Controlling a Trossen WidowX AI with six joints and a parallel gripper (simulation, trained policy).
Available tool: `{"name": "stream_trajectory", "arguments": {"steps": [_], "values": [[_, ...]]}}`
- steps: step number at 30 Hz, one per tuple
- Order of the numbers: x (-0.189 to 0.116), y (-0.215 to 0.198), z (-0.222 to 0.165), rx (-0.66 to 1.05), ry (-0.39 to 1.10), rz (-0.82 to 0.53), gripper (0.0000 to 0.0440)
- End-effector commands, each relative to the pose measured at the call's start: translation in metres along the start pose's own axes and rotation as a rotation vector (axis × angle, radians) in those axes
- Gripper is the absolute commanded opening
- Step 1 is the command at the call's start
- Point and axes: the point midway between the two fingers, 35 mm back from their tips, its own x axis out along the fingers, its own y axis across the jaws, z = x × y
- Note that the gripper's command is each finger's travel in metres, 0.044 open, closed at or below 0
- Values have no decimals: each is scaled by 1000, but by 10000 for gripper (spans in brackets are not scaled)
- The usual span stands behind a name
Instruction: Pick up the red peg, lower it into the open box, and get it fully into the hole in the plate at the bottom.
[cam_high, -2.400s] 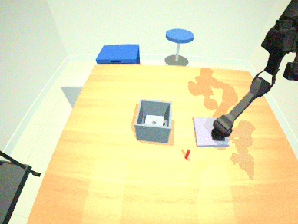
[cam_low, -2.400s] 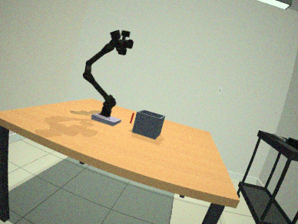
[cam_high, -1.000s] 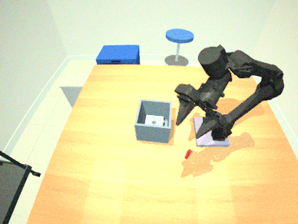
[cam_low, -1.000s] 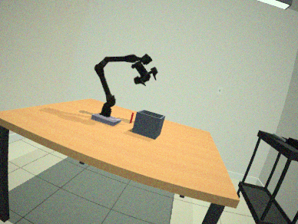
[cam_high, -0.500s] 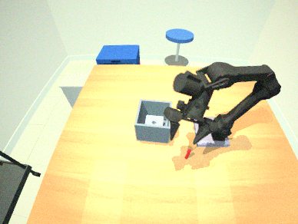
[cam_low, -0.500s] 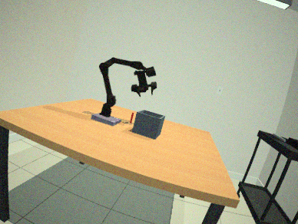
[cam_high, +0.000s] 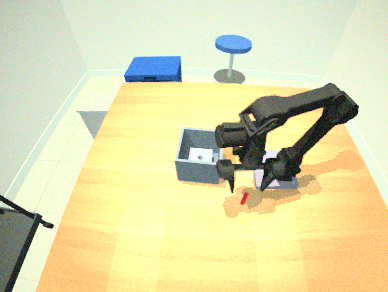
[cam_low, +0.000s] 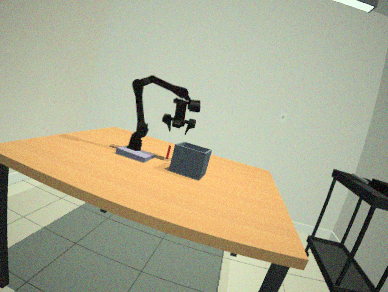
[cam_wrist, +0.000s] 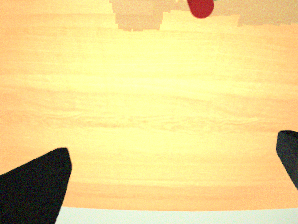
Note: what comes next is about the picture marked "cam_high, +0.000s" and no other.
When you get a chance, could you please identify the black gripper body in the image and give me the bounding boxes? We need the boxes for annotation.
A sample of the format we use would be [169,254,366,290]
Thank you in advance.
[216,145,286,179]

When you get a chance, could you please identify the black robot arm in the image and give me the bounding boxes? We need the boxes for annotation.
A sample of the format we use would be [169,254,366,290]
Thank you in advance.
[215,82,359,182]

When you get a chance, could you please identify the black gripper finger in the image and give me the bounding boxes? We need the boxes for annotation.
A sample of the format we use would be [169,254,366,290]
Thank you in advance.
[261,169,280,192]
[224,177,235,194]

